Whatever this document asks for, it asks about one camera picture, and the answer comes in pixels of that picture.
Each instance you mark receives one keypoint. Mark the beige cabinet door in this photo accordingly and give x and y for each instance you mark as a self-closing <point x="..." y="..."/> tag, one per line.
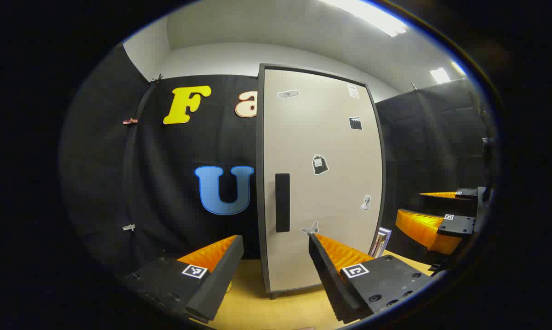
<point x="331" y="192"/>

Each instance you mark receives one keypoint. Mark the dark grey cabinet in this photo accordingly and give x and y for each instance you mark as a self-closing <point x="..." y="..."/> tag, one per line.
<point x="259" y="183"/>

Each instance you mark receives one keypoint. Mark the grey cover book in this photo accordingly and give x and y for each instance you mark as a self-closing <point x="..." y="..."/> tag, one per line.
<point x="386" y="237"/>

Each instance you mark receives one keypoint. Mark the small white clip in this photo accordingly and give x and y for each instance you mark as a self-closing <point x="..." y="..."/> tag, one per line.
<point x="129" y="227"/>

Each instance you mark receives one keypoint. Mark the black backdrop cloth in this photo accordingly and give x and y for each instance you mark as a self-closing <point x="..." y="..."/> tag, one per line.
<point x="166" y="183"/>

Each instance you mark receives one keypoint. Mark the small ceiling light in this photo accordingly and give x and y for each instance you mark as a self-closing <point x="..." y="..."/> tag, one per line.
<point x="440" y="75"/>

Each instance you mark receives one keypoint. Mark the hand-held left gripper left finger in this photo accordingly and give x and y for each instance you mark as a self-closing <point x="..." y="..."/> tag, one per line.
<point x="221" y="279"/>

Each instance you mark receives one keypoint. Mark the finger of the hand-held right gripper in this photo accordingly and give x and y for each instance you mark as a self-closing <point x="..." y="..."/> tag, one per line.
<point x="466" y="193"/>
<point x="459" y="225"/>

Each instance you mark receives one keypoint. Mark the copper clip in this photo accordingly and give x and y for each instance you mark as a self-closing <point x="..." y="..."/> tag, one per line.
<point x="129" y="121"/>

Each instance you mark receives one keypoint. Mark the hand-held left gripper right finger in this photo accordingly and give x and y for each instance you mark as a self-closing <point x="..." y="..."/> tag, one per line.
<point x="331" y="284"/>

